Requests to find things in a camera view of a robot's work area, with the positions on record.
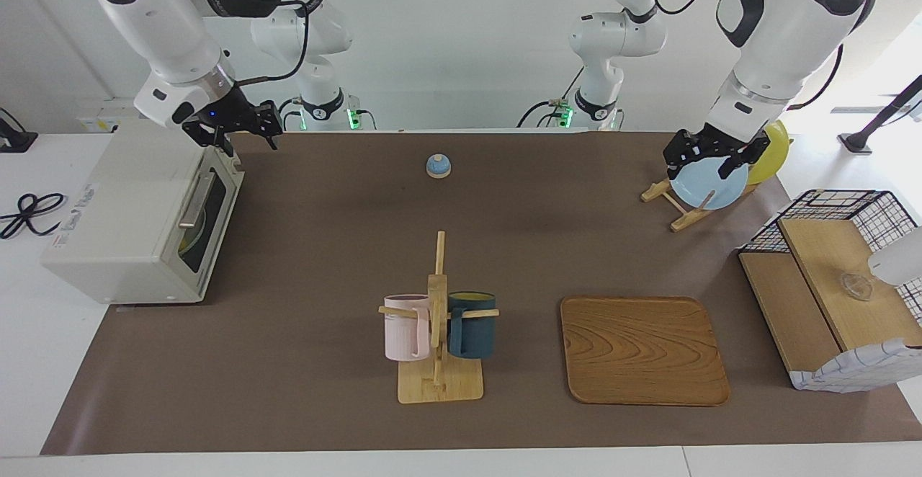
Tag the black clamp stand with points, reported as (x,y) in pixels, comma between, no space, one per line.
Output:
(18,142)

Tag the yellow round plate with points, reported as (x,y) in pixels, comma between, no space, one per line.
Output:
(774,153)

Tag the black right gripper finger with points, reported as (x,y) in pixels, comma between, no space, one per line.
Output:
(271,131)
(212,138)

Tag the pale green round plate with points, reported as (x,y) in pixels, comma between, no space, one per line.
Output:
(193,232)

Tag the dark blue mug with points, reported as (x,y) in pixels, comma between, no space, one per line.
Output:
(472,329)

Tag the light blue round plate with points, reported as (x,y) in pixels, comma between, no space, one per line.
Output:
(706,185)

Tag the white box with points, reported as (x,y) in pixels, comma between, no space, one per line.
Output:
(108,113)

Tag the green lit connector box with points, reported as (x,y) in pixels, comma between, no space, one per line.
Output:
(563,113)
(353,118)

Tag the brown wooden tray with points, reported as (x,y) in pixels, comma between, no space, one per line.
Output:
(645,351)

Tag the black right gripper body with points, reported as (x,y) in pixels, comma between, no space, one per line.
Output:
(230,117)

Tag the white rounded object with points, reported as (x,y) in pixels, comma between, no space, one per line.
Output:
(897,261)

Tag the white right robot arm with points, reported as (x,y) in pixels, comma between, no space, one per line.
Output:
(158,23)

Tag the pink mug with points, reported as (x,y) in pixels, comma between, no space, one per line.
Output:
(403,329)

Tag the beige toaster oven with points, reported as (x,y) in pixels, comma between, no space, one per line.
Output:
(122,203)

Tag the wooden mug tree stand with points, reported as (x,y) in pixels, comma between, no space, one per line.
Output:
(439,383)

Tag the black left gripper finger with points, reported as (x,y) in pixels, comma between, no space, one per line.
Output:
(740,158)
(677,156)

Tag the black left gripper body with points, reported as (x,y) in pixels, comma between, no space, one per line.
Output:
(713,142)

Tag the wooden plate rack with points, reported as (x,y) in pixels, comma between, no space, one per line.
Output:
(688,219)

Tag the small blue call bell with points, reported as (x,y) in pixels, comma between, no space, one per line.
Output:
(439,167)

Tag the black angled pole stand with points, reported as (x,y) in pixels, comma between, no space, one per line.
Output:
(875,127)

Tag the brown table mat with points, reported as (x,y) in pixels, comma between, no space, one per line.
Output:
(324,376)

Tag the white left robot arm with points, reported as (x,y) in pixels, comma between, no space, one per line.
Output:
(778,37)

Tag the small clear glass bowl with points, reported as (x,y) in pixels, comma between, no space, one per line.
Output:
(857,287)

